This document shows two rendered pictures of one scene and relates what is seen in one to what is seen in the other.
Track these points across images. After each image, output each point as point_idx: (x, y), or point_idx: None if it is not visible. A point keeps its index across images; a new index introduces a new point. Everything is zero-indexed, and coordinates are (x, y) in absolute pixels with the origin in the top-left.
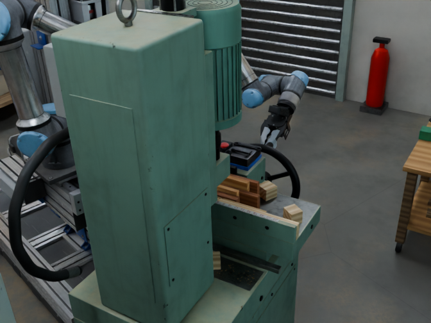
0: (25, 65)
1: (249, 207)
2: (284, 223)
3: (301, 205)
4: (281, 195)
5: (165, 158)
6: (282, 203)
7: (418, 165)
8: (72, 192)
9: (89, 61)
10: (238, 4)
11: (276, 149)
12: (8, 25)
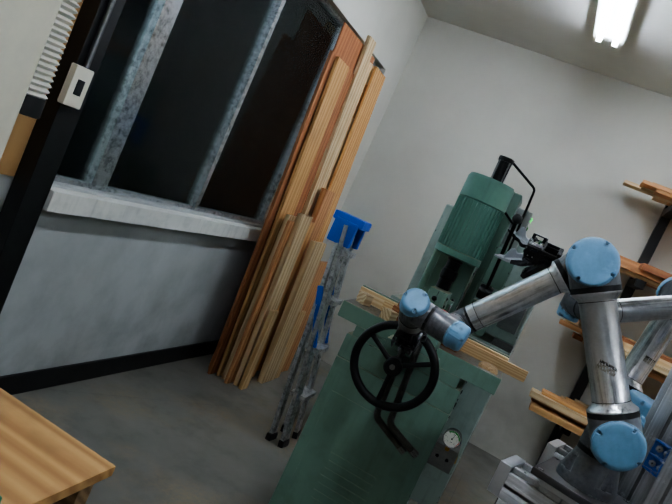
0: (646, 328)
1: (396, 303)
2: (371, 288)
3: (358, 305)
4: (375, 315)
5: None
6: (373, 312)
7: (80, 456)
8: (563, 442)
9: None
10: (471, 172)
11: (397, 321)
12: (658, 288)
